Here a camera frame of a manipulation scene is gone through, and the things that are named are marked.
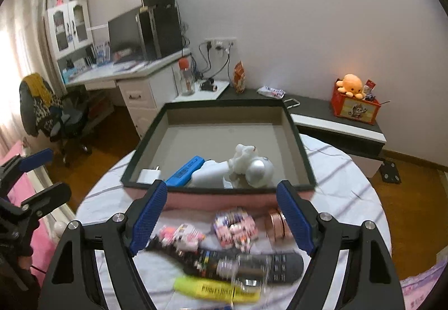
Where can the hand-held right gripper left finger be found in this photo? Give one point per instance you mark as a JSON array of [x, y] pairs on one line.
[[148, 217]]

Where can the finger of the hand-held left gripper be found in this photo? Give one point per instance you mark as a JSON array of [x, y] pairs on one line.
[[45, 198], [35, 159]]

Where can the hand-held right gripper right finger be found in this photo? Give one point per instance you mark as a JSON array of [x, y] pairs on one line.
[[294, 219]]

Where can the copper tape roll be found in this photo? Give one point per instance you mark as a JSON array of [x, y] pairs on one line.
[[276, 226]]

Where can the pink block toy figure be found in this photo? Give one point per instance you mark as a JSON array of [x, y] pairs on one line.
[[185, 234]]

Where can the dark rimmed pink storage box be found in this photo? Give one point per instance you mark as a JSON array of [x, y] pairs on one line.
[[227, 200]]

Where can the yellow bottle with green cap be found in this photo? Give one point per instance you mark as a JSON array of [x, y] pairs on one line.
[[210, 289]]

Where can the white charger adapter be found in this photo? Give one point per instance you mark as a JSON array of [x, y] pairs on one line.
[[148, 177]]

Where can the black remote control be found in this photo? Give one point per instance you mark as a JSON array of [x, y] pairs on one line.
[[283, 266]]

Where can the pink patterned candy packet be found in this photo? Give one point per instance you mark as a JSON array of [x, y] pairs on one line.
[[245, 236]]

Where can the black office chair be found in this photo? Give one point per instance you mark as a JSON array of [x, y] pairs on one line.
[[70, 117]]

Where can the white striped tablecloth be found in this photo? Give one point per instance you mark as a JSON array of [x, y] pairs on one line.
[[350, 212]]

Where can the blue oblong plastic tool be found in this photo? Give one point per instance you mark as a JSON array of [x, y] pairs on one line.
[[185, 170]]

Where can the white silver toy figure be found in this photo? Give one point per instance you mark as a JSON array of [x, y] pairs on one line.
[[259, 170]]

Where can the clear light bulb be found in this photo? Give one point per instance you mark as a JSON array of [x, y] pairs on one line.
[[248, 266]]

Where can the yellow patterned cloth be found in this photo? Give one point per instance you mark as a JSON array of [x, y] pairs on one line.
[[38, 89]]

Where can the white cylinder bottle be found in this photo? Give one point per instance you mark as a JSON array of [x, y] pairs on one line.
[[210, 173]]

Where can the low black topped cabinet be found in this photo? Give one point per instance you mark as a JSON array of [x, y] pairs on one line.
[[315, 107]]

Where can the white desk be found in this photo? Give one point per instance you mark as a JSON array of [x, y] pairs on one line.
[[140, 93]]

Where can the red printed toy box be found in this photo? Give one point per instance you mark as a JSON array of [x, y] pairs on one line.
[[353, 109]]

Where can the beige curtain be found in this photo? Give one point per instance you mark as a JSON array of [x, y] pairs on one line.
[[21, 33]]

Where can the white plastic package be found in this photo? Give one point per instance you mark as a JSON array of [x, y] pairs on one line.
[[271, 91]]

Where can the orange capped water bottle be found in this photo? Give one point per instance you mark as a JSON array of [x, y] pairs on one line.
[[186, 79]]

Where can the small black white gadget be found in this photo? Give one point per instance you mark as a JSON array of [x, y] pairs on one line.
[[208, 85]]

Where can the orange octopus plush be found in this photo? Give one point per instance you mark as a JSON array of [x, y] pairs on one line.
[[350, 84]]

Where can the pink patterned blanket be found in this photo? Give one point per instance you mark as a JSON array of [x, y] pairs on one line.
[[423, 290]]

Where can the small red white toy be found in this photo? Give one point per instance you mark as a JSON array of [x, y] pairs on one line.
[[370, 88]]

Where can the orange snack bag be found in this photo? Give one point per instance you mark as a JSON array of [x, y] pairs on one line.
[[239, 77]]

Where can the black computer monitor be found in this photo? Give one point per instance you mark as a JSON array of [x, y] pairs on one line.
[[124, 33]]

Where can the white glass door cabinet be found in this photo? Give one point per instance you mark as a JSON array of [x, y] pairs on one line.
[[68, 5]]

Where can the black speaker stack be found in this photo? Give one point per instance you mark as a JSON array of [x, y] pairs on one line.
[[164, 33]]

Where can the white wall power outlet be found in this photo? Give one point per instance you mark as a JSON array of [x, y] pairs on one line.
[[220, 41]]

